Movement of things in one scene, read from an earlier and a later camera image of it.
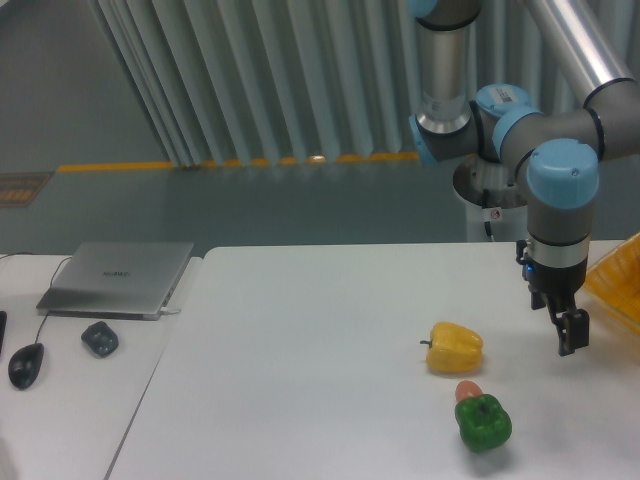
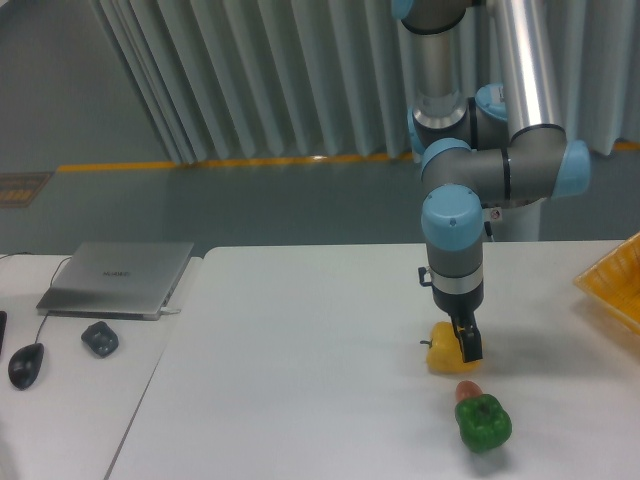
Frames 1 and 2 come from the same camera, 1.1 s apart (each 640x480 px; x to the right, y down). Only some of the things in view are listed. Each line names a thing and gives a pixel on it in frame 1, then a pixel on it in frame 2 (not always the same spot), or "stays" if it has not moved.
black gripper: (559, 284) → (462, 309)
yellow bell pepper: (453, 348) stays
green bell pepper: (483, 422) stays
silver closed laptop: (113, 280) stays
